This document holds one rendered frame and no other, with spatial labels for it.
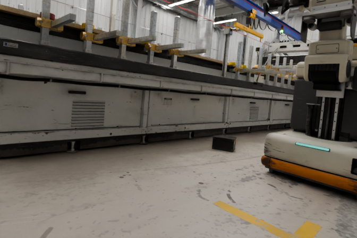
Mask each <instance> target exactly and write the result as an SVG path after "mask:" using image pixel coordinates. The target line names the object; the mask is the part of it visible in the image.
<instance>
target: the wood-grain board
mask: <svg viewBox="0 0 357 238"><path fill-rule="evenodd" d="M0 11H1V12H5V13H9V14H14V15H18V16H22V17H25V18H30V19H34V20H35V19H36V17H40V14H37V13H32V12H28V11H25V10H21V9H18V8H13V7H9V6H5V5H2V4H0ZM64 27H67V28H71V29H76V30H80V31H84V32H85V30H83V29H82V28H81V27H82V25H80V24H76V23H69V24H66V25H64ZM105 32H107V31H103V30H99V29H95V28H94V31H92V33H94V34H97V35H98V34H99V33H105ZM137 44H138V45H143V46H145V45H144V44H143V43H137ZM184 56H189V57H193V58H197V59H201V60H205V61H209V62H214V63H218V64H223V61H219V60H216V59H212V58H209V57H204V56H200V55H196V54H187V55H184Z"/></svg>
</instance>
